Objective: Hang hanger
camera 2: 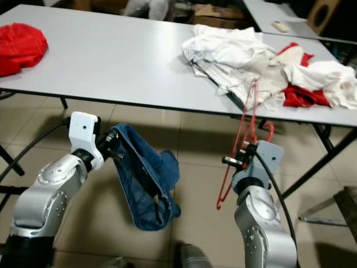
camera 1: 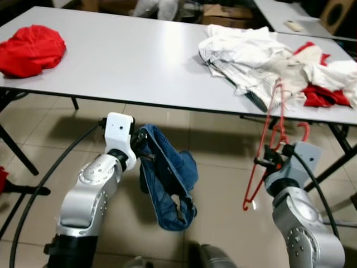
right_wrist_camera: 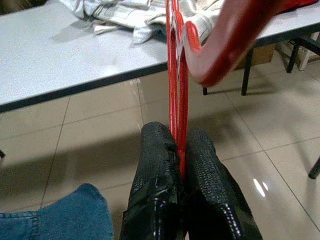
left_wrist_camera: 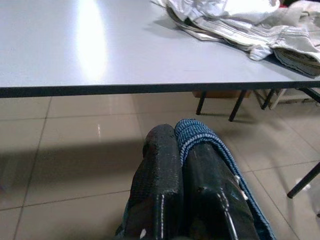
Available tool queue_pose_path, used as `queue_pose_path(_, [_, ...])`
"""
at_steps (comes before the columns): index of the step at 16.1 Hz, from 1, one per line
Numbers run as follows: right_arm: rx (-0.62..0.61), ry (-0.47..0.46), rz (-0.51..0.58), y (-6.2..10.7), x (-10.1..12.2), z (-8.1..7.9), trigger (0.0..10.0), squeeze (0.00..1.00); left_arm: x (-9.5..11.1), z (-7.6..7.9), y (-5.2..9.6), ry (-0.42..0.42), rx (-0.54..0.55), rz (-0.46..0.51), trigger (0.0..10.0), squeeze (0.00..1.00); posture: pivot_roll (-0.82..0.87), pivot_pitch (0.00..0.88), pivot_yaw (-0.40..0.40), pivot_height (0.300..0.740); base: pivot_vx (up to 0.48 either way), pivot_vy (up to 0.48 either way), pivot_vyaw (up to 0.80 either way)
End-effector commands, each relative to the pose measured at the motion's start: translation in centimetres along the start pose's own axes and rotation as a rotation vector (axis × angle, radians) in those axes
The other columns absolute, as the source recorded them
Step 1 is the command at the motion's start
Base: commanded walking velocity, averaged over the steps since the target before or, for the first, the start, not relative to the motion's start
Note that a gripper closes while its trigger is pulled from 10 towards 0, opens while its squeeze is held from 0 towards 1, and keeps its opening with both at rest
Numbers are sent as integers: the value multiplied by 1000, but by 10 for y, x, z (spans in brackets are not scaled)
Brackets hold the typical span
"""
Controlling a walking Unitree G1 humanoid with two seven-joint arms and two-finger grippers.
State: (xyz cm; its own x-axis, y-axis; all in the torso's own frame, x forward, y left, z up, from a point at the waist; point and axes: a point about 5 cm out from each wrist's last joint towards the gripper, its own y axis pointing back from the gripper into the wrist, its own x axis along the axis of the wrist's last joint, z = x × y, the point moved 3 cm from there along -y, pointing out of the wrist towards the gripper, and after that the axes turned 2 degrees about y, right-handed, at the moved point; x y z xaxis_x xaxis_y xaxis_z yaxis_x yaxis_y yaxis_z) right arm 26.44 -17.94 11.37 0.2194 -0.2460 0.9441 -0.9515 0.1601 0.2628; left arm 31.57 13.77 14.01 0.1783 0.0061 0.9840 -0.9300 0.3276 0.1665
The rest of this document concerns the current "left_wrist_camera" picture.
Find pale jeans with striped seams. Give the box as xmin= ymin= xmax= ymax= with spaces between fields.
xmin=172 ymin=4 xmax=320 ymax=80

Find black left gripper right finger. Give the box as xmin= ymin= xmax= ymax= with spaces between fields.
xmin=174 ymin=118 xmax=279 ymax=240

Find black table leg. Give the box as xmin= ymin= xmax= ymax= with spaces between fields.
xmin=228 ymin=89 xmax=247 ymax=123
xmin=261 ymin=88 xmax=272 ymax=111
xmin=287 ymin=159 xmax=320 ymax=199
xmin=196 ymin=91 xmax=207 ymax=115

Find brown cardboard box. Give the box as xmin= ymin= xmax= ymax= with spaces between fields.
xmin=191 ymin=90 xmax=252 ymax=99

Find white shirt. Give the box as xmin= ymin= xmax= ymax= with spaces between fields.
xmin=151 ymin=0 xmax=282 ymax=25

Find white table leg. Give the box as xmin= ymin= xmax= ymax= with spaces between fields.
xmin=268 ymin=88 xmax=286 ymax=109

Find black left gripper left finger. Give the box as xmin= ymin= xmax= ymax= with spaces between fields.
xmin=116 ymin=124 xmax=185 ymax=240

